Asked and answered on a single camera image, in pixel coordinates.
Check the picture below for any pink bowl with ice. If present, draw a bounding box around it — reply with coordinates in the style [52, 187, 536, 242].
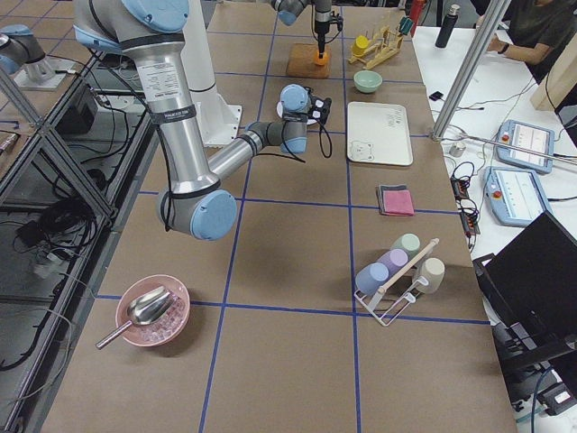
[115, 274, 190, 347]

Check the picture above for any orange fruit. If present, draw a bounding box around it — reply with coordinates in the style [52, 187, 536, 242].
[313, 47, 331, 68]

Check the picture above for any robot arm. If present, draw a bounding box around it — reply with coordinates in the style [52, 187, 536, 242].
[74, 1, 332, 241]
[269, 0, 340, 60]

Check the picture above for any teach pendant tablet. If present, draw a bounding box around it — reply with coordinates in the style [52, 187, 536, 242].
[497, 120, 554, 174]
[483, 167, 553, 227]

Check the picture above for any purple tumbler cup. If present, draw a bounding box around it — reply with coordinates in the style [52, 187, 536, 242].
[378, 248, 408, 276]

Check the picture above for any white wire cup rack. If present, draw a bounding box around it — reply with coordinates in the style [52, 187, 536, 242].
[353, 238, 439, 327]

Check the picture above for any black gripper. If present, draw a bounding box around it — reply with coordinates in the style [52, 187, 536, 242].
[307, 97, 332, 124]
[314, 20, 328, 59]

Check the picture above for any grey folded cloth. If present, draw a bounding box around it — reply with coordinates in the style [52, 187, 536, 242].
[376, 185, 407, 215]

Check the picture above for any near teach pendant tablet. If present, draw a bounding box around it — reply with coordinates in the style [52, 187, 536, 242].
[483, 167, 553, 227]

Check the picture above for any cream bear tray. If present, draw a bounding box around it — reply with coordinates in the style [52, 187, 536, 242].
[346, 101, 413, 166]

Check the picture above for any beige tumbler cup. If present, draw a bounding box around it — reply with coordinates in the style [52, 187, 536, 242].
[414, 257, 445, 294]

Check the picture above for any yellow mug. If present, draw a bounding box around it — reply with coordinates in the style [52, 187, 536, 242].
[351, 35, 369, 57]

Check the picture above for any black monitor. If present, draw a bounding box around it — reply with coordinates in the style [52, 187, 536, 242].
[485, 211, 576, 337]

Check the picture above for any seated person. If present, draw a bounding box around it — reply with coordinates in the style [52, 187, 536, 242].
[487, 1, 576, 83]

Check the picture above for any wooden mug rack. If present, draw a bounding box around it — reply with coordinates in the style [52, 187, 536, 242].
[348, 15, 406, 70]

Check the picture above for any metal scoop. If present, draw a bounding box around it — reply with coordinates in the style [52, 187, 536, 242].
[96, 286, 174, 350]

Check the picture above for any black water bottle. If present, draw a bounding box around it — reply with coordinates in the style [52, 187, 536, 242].
[435, 5, 461, 49]

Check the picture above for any red bottle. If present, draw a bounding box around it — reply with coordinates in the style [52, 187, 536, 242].
[409, 0, 426, 26]

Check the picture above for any aluminium frame post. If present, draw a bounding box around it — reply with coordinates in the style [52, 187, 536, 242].
[431, 0, 511, 142]

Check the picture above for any green tumbler cup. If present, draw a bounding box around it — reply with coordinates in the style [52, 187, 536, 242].
[390, 233, 421, 260]

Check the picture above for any green ceramic bowl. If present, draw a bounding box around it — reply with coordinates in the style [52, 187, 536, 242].
[353, 70, 383, 94]

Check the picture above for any white round plate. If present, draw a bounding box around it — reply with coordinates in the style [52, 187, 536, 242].
[276, 102, 304, 122]

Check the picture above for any dark green mug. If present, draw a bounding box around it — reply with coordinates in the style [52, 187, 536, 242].
[398, 16, 414, 35]

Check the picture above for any wooden cutting board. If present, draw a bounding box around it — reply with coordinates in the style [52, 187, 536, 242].
[286, 43, 330, 79]

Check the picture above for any pink folded cloth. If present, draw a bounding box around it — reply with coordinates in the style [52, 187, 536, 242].
[382, 189, 414, 216]

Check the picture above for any blue tumbler cup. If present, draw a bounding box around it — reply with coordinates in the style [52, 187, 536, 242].
[355, 262, 389, 295]

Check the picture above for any far teach pendant tablet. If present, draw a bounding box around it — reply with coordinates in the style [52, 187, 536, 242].
[497, 120, 554, 174]

